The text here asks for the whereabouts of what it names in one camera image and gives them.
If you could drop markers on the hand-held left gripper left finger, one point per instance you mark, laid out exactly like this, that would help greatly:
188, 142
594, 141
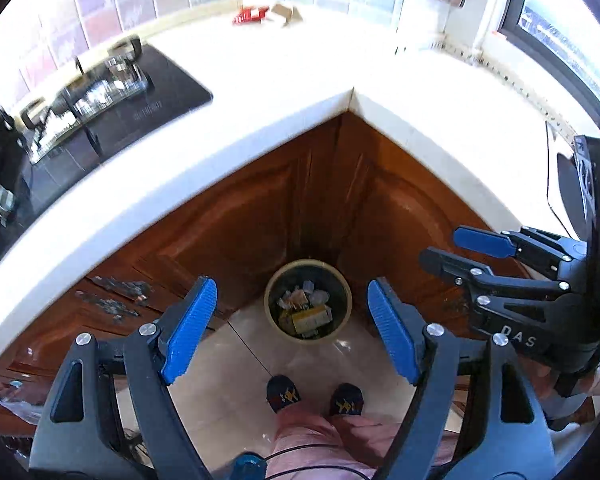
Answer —
190, 330

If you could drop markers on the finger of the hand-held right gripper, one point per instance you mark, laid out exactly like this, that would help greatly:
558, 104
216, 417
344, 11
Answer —
482, 242
445, 265

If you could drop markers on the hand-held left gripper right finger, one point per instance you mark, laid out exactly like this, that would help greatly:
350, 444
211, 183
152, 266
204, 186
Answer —
392, 330

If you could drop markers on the round trash bin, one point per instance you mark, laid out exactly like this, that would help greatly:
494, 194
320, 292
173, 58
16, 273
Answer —
344, 310

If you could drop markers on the white and yellow box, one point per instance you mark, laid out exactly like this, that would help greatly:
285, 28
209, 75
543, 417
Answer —
312, 318

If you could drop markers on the dark blue patterned slipper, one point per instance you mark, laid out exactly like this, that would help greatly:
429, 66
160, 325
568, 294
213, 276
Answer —
284, 392
346, 400

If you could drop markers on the steel sink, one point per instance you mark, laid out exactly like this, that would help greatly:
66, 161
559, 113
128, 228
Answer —
565, 185

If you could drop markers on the pink pants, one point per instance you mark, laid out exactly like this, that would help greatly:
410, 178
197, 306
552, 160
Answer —
330, 440

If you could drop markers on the brown wooden cabinet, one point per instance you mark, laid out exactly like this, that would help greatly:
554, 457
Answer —
260, 200

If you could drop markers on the black glass gas cooktop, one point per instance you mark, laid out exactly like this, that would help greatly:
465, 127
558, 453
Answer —
145, 110

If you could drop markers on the silver stove knob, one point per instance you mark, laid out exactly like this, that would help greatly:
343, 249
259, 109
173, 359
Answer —
2, 201

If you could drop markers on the window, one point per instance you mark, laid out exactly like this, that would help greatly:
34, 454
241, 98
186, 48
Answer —
560, 25

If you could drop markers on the foil burner liner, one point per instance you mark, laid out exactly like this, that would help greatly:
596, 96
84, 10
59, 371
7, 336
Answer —
80, 110

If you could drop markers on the black gas burner grate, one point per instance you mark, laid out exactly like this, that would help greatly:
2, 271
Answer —
115, 67

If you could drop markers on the brown cardboard piece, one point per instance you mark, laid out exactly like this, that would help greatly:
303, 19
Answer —
284, 10

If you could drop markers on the red wrapper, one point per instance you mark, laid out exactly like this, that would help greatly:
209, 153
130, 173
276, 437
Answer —
250, 15

